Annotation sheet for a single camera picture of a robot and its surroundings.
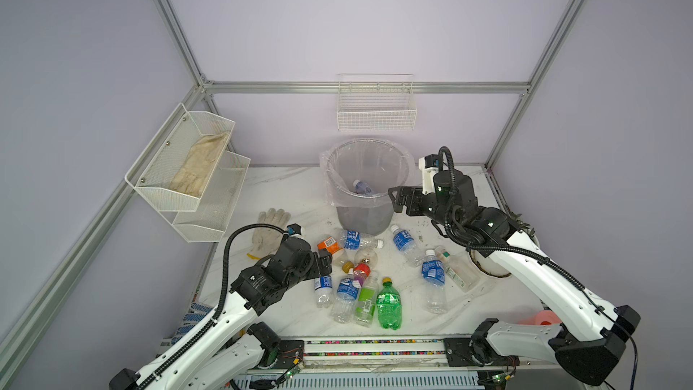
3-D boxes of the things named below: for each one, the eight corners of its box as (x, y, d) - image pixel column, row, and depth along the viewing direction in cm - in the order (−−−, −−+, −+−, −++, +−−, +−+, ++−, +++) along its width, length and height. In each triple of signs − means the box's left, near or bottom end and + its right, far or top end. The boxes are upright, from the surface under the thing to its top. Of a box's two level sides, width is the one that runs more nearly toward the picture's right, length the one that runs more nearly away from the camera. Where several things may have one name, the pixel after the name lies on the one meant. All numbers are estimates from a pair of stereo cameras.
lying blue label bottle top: (338, 251, 94) (337, 243, 90) (338, 237, 98) (338, 229, 93) (381, 251, 94) (383, 244, 90) (380, 238, 98) (381, 229, 93)
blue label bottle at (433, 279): (427, 313, 82) (430, 308, 78) (417, 256, 95) (420, 249, 91) (449, 313, 82) (454, 308, 78) (436, 256, 95) (440, 249, 91)
